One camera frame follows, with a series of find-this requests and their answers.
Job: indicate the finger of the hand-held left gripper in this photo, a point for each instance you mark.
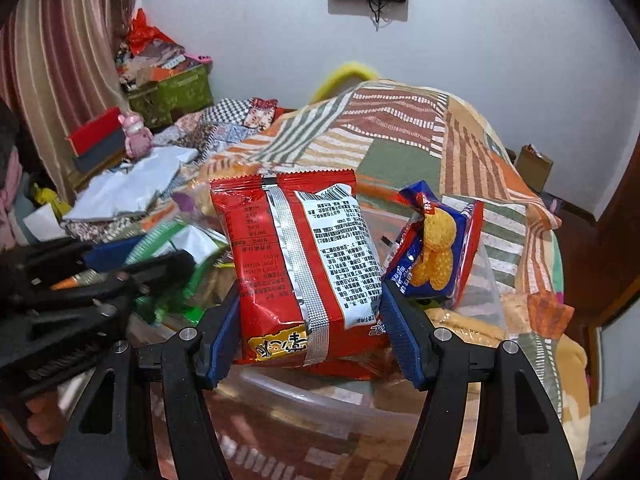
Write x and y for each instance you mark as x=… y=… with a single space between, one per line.
x=112 y=255
x=160 y=270

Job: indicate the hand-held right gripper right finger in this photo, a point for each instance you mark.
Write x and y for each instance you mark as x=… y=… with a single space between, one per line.
x=405 y=345

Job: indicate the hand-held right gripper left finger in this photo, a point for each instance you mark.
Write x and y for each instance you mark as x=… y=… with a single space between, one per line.
x=220 y=345

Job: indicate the green white snack packet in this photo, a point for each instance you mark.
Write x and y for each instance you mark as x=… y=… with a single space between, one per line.
x=195 y=245

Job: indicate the clear pack of crackers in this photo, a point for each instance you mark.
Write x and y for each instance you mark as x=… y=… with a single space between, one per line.
x=465 y=325

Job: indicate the clear plastic container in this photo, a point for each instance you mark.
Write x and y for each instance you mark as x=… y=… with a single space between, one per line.
x=480 y=285

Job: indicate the red snack packet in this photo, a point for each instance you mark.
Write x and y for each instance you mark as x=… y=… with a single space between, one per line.
x=280 y=260

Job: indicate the blue biscuit snack packet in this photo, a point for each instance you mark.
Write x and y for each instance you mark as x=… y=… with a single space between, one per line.
x=450 y=250

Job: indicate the person's left hand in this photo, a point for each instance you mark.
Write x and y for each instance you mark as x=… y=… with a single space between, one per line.
x=47 y=417

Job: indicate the pile of snack packets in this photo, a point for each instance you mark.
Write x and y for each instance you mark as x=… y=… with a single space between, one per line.
x=200 y=210

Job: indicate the yellow plastic bag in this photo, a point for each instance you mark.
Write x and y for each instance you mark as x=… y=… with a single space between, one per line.
x=47 y=200

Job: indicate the pink toy figure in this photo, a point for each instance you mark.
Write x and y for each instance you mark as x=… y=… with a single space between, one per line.
x=134 y=137

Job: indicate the red flat box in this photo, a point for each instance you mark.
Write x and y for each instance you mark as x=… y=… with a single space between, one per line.
x=95 y=132

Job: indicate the green storage box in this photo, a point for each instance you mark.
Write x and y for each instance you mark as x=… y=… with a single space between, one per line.
x=185 y=90

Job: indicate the striped patchwork blanket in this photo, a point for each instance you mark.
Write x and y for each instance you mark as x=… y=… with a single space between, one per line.
x=400 y=160

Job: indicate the pile of printed packaging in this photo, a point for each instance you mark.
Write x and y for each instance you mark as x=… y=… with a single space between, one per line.
x=160 y=62

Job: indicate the striped curtain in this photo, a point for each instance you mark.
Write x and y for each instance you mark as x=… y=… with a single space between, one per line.
x=60 y=60

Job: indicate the brown wooden door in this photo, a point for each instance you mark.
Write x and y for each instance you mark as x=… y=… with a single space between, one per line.
x=600 y=260

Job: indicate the brown cardboard box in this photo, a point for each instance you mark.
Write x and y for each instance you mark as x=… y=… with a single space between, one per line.
x=532 y=165

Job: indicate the red plastic bag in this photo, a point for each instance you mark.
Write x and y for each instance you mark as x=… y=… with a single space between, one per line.
x=145 y=35

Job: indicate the yellow curved tube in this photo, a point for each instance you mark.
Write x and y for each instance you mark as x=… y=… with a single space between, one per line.
x=345 y=70

